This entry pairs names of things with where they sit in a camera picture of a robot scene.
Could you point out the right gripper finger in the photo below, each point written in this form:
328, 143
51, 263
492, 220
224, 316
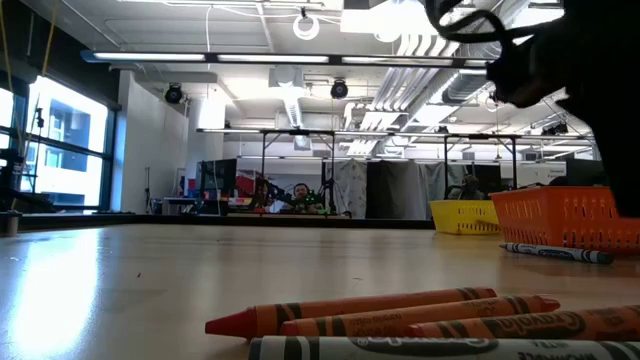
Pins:
625, 170
530, 70

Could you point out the blue crayon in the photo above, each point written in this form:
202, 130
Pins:
555, 252

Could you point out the black monitor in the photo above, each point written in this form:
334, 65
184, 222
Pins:
220, 177
585, 172

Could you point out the orange plastic basket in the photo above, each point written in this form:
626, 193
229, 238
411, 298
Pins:
550, 220

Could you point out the person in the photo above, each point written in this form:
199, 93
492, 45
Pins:
301, 194
470, 186

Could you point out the yellow plastic basket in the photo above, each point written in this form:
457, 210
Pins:
465, 217

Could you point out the orange crayon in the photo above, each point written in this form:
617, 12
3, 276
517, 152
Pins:
350, 306
550, 325
450, 314

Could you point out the black curtain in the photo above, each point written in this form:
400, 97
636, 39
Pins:
395, 190

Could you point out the black round ceiling fixture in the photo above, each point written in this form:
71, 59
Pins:
339, 89
173, 93

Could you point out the white curtain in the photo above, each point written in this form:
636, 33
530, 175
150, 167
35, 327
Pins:
350, 187

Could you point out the white crayon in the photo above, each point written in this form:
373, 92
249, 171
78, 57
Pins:
400, 350

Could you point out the black metal rig frame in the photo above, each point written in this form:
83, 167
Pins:
514, 160
263, 165

